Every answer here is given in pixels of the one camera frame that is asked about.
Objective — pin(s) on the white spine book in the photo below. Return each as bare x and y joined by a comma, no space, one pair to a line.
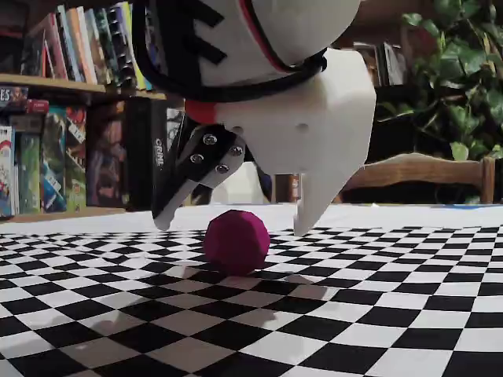
87,47

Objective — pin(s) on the dark green book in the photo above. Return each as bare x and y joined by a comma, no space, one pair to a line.
106,47

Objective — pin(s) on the dark dotted spine book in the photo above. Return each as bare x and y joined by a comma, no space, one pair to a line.
120,43

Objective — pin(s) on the red green game box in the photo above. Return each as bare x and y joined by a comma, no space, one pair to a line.
75,157

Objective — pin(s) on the checkered print white mat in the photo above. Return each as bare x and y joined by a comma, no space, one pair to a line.
353,314

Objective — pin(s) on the pale upright book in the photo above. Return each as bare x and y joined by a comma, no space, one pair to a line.
393,64

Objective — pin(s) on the pink red book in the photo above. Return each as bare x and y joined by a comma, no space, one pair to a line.
55,51

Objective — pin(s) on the small red box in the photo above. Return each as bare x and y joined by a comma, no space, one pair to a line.
38,107

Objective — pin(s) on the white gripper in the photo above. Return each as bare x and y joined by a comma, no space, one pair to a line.
314,129

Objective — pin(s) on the pink faceted ball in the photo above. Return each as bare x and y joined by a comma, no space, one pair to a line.
237,243

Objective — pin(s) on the orange spine book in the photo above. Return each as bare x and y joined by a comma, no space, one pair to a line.
295,188

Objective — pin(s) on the grey game box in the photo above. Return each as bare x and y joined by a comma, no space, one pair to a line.
172,118

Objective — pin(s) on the white game box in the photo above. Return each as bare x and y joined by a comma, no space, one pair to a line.
7,173

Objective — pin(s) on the teal game box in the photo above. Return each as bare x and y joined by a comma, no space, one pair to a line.
53,165

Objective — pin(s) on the green pothos plant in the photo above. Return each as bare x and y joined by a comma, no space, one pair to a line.
463,78

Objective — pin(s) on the light wooden bookshelf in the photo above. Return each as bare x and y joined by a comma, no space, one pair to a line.
51,82

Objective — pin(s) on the wooden chair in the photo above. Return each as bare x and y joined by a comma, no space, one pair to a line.
412,169

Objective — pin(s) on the brown game box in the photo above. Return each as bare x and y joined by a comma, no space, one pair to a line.
106,157

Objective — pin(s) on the blue game box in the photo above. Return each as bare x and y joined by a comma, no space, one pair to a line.
13,97

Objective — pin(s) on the yellow green book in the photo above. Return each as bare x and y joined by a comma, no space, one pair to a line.
127,39

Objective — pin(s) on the black crime game box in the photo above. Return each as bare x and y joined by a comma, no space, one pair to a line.
141,157

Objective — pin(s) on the tan orange book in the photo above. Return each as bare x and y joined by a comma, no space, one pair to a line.
74,43

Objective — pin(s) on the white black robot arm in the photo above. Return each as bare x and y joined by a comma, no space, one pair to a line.
306,23

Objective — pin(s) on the framed photo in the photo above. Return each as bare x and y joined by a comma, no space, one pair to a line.
367,66

